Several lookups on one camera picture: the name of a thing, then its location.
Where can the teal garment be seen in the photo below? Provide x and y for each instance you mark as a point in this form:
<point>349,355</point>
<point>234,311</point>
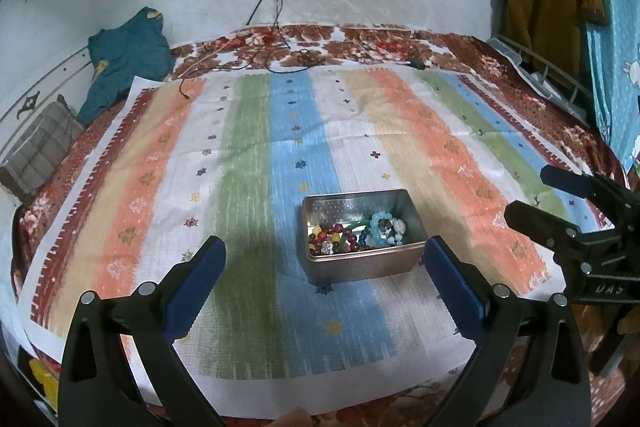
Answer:
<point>138,48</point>

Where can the white wire rack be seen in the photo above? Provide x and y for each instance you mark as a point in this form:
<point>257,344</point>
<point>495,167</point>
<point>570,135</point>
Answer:
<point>546,79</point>

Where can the light blue hanging cloth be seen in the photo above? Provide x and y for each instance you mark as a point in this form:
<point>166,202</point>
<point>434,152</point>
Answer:
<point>613,58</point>

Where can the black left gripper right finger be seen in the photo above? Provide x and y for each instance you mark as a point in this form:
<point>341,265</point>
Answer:
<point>552,387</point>

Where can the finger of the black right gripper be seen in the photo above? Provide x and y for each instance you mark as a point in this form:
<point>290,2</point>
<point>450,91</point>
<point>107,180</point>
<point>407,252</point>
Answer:
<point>541,227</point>
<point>597,189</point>

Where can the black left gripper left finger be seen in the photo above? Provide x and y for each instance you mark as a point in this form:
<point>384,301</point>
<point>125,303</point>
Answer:
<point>97,386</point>

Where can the silver metal tin box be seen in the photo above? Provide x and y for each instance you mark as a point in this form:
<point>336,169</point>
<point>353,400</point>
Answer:
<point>350,237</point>

